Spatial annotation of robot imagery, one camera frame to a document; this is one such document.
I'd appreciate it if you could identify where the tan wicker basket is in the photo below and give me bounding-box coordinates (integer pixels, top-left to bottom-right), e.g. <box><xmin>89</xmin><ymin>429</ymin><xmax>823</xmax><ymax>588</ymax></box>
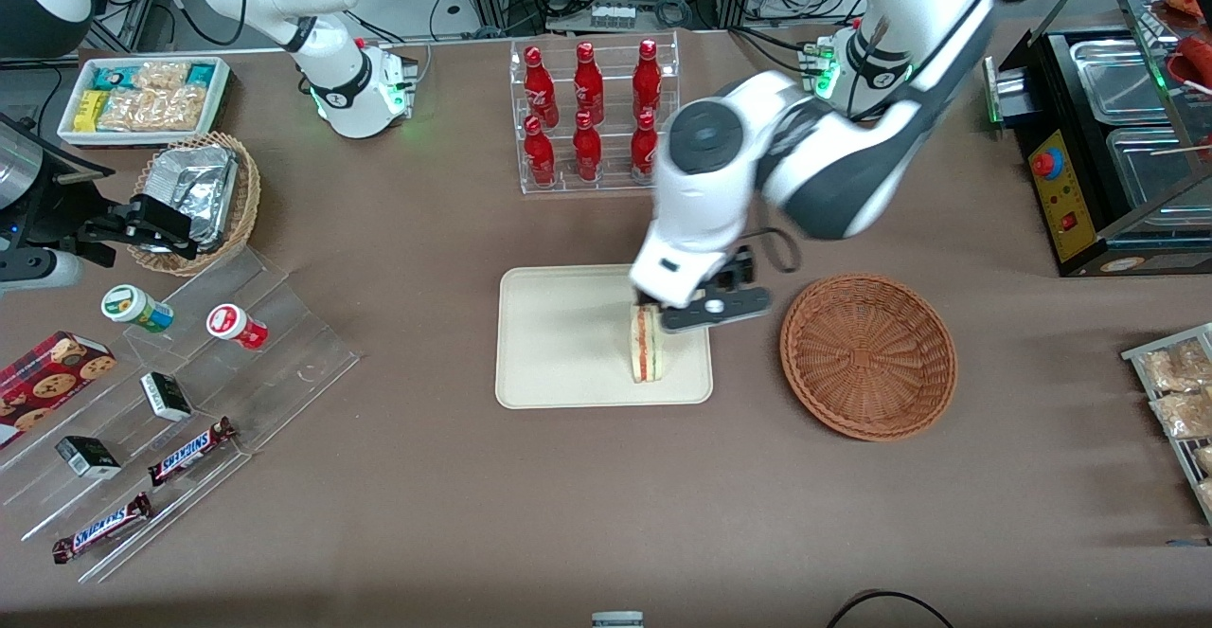
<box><xmin>126</xmin><ymin>131</ymin><xmax>262</xmax><ymax>278</ymax></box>

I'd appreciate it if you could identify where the black food warmer yellow panel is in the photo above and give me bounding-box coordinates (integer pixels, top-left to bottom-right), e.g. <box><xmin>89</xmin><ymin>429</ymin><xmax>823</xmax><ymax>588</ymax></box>
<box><xmin>983</xmin><ymin>0</ymin><xmax>1212</xmax><ymax>278</ymax></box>

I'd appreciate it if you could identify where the red cola bottle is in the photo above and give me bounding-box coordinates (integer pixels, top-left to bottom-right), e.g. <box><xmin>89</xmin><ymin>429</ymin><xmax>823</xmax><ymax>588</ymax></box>
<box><xmin>572</xmin><ymin>111</ymin><xmax>604</xmax><ymax>183</ymax></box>
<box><xmin>524</xmin><ymin>45</ymin><xmax>560</xmax><ymax>127</ymax></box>
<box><xmin>629</xmin><ymin>109</ymin><xmax>661</xmax><ymax>181</ymax></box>
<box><xmin>633</xmin><ymin>38</ymin><xmax>663</xmax><ymax>117</ymax></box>
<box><xmin>524</xmin><ymin>115</ymin><xmax>558</xmax><ymax>186</ymax></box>
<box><xmin>574</xmin><ymin>41</ymin><xmax>605</xmax><ymax>122</ymax></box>

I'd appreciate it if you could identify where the red lid white jar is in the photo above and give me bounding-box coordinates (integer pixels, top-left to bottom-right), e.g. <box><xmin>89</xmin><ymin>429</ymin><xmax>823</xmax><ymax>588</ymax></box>
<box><xmin>205</xmin><ymin>303</ymin><xmax>270</xmax><ymax>351</ymax></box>

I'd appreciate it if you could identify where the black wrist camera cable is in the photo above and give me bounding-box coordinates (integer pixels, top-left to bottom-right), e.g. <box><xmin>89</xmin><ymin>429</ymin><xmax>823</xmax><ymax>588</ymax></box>
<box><xmin>746</xmin><ymin>224</ymin><xmax>804</xmax><ymax>277</ymax></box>

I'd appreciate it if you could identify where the green lid white jar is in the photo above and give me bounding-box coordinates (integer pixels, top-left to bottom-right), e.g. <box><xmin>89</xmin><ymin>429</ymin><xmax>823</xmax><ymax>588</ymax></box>
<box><xmin>101</xmin><ymin>284</ymin><xmax>175</xmax><ymax>334</ymax></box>

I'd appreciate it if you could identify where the triangle sandwich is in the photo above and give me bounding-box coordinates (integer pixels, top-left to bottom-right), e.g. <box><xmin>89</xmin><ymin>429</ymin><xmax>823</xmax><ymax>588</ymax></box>
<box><xmin>631</xmin><ymin>306</ymin><xmax>666</xmax><ymax>384</ymax></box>

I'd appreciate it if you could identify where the black floor cable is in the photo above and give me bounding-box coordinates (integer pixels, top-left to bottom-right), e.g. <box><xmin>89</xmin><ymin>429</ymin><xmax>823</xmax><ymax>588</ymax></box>
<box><xmin>827</xmin><ymin>590</ymin><xmax>957</xmax><ymax>628</ymax></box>

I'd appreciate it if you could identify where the white plastic snack bin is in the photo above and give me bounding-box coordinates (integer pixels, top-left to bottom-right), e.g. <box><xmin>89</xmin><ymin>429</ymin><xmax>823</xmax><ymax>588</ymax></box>
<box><xmin>57</xmin><ymin>55</ymin><xmax>234</xmax><ymax>149</ymax></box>

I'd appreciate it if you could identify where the steel warmer pan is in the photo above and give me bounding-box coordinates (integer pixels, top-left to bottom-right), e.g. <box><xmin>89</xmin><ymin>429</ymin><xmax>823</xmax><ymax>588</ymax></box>
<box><xmin>1068</xmin><ymin>38</ymin><xmax>1167</xmax><ymax>127</ymax></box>
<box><xmin>1104</xmin><ymin>124</ymin><xmax>1212</xmax><ymax>214</ymax></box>

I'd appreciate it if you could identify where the clear acrylic stepped display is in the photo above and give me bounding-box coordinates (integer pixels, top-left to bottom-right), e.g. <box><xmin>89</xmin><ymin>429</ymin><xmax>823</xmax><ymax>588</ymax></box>
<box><xmin>0</xmin><ymin>247</ymin><xmax>363</xmax><ymax>583</ymax></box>

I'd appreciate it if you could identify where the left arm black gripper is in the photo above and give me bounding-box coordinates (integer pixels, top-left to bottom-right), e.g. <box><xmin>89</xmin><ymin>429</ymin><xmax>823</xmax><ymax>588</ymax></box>
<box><xmin>636</xmin><ymin>246</ymin><xmax>760</xmax><ymax>314</ymax></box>

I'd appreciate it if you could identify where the clear acrylic bottle rack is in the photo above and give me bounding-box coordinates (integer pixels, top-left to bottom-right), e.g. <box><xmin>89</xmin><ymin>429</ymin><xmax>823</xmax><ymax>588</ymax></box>
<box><xmin>509</xmin><ymin>31</ymin><xmax>681</xmax><ymax>195</ymax></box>

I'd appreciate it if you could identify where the Snickers chocolate bar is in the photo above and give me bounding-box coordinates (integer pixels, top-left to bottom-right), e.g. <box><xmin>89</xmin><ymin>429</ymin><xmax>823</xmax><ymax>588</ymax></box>
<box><xmin>51</xmin><ymin>493</ymin><xmax>155</xmax><ymax>565</ymax></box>
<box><xmin>147</xmin><ymin>416</ymin><xmax>239</xmax><ymax>488</ymax></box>

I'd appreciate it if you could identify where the white snack bag rack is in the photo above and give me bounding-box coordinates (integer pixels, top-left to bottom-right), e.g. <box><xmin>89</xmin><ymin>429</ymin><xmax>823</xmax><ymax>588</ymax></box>
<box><xmin>1121</xmin><ymin>322</ymin><xmax>1212</xmax><ymax>527</ymax></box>

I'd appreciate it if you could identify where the yellow snack pack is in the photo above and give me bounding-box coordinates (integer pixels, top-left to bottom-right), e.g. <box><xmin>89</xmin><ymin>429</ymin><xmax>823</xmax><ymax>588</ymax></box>
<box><xmin>74</xmin><ymin>90</ymin><xmax>110</xmax><ymax>133</ymax></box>

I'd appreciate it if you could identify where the dark green small box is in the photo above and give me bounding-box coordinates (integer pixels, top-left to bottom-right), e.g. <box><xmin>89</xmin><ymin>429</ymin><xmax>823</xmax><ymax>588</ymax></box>
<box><xmin>54</xmin><ymin>435</ymin><xmax>123</xmax><ymax>480</ymax></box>
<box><xmin>139</xmin><ymin>371</ymin><xmax>194</xmax><ymax>423</ymax></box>

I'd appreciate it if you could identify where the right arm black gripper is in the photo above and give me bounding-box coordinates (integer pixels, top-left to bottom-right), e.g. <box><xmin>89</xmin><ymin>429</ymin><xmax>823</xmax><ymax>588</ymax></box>
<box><xmin>0</xmin><ymin>167</ymin><xmax>203</xmax><ymax>260</ymax></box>

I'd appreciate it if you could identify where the cream plastic tray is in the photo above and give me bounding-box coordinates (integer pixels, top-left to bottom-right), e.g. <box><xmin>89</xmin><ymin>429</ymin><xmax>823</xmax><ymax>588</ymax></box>
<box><xmin>495</xmin><ymin>265</ymin><xmax>714</xmax><ymax>410</ymax></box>

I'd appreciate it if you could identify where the red chocolate chip cookie box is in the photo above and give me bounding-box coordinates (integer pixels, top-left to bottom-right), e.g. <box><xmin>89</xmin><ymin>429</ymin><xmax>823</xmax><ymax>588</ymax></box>
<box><xmin>0</xmin><ymin>330</ymin><xmax>117</xmax><ymax>449</ymax></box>

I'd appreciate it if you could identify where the crumpled silver foil container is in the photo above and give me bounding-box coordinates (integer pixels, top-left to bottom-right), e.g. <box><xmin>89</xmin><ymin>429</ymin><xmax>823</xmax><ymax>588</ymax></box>
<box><xmin>142</xmin><ymin>143</ymin><xmax>240</xmax><ymax>252</ymax></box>

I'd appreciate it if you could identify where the brown wicker basket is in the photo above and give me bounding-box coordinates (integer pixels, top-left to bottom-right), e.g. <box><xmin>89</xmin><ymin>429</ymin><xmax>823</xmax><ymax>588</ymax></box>
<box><xmin>779</xmin><ymin>273</ymin><xmax>959</xmax><ymax>442</ymax></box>

